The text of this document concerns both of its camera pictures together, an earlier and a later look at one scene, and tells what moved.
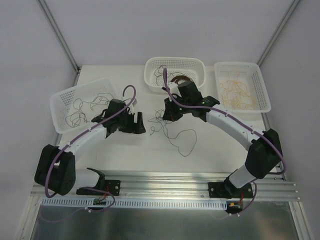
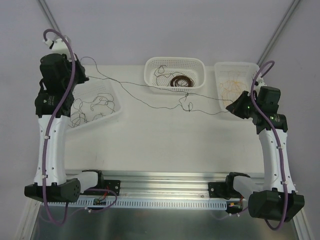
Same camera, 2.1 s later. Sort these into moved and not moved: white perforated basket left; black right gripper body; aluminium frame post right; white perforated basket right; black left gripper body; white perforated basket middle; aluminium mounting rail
Moved: black right gripper body; black left gripper body
Not moved: white perforated basket right; white perforated basket left; white perforated basket middle; aluminium frame post right; aluminium mounting rail
